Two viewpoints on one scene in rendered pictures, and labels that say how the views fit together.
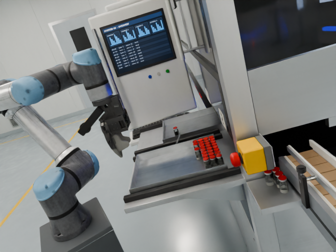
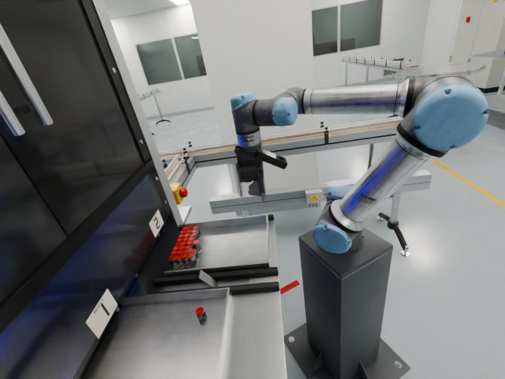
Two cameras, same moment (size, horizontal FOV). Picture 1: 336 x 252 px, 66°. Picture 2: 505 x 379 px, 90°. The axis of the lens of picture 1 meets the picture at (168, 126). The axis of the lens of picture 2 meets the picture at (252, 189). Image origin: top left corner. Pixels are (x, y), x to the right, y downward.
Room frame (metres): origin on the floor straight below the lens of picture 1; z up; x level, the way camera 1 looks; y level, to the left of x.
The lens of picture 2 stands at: (1.60, 0.17, 1.48)
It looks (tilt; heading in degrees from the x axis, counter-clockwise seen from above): 28 degrees down; 181
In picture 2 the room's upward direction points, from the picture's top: 10 degrees counter-clockwise
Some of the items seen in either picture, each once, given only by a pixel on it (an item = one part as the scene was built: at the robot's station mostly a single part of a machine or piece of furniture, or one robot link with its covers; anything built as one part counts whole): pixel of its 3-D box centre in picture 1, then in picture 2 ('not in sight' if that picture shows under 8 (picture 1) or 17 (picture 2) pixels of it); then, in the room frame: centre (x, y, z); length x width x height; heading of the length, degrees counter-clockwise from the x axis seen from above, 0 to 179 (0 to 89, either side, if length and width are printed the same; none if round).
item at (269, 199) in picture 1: (277, 191); (173, 216); (0.60, -0.24, 0.87); 0.14 x 0.13 x 0.02; 85
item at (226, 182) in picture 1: (186, 146); (202, 289); (1.05, -0.05, 0.87); 0.70 x 0.48 x 0.02; 175
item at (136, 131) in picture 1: (161, 124); not in sight; (1.58, 0.03, 0.82); 0.40 x 0.14 x 0.02; 92
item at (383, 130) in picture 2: not in sight; (289, 140); (-0.03, 0.44, 0.92); 1.90 x 0.15 x 0.16; 85
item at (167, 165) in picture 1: (176, 162); (222, 244); (0.89, 0.01, 0.90); 0.34 x 0.26 x 0.04; 84
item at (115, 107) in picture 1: (111, 115); (250, 162); (0.83, 0.16, 1.17); 0.09 x 0.08 x 0.12; 84
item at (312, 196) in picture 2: not in sight; (313, 196); (0.05, 0.57, 0.50); 0.12 x 0.05 x 0.09; 85
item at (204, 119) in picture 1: (196, 123); (158, 341); (1.21, -0.14, 0.90); 0.34 x 0.26 x 0.04; 85
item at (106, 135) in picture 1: (109, 136); not in sight; (0.81, 0.19, 1.11); 0.05 x 0.02 x 0.09; 174
